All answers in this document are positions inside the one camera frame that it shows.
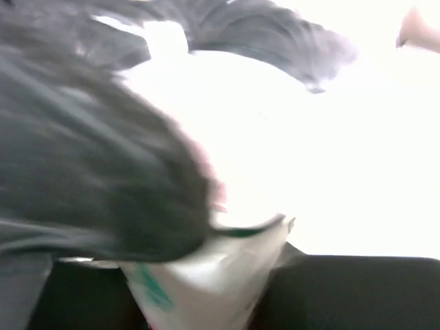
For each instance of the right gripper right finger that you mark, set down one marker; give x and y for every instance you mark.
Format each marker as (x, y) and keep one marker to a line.
(261, 30)

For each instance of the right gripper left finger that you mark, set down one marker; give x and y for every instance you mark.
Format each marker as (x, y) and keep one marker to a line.
(88, 169)

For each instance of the red label clear bottle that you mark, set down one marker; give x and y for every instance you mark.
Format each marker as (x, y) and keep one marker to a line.
(217, 287)

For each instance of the orange plastic bin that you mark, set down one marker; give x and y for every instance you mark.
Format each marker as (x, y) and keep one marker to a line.
(416, 31)

